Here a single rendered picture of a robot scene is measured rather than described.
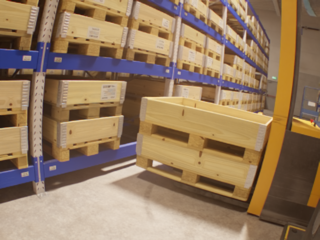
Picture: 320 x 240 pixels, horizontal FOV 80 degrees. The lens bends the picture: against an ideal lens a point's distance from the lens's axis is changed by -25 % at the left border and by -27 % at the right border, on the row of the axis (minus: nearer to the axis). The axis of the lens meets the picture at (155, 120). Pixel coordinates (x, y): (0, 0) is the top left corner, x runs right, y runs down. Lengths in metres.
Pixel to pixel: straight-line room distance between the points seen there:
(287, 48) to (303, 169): 0.98
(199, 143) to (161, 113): 0.44
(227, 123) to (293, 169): 0.72
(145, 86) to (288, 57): 2.35
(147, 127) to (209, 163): 0.67
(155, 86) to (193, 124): 1.54
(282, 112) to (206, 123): 0.68
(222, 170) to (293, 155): 0.66
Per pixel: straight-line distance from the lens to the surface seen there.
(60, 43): 1.89
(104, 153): 2.47
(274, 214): 2.12
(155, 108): 2.27
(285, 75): 1.95
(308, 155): 1.94
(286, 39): 2.00
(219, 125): 2.01
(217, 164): 2.08
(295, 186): 2.01
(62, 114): 1.97
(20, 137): 1.84
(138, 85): 3.70
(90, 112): 2.17
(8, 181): 1.92
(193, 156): 2.15
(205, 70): 4.10
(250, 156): 1.98
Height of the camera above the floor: 1.07
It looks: 11 degrees down
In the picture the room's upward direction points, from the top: 8 degrees clockwise
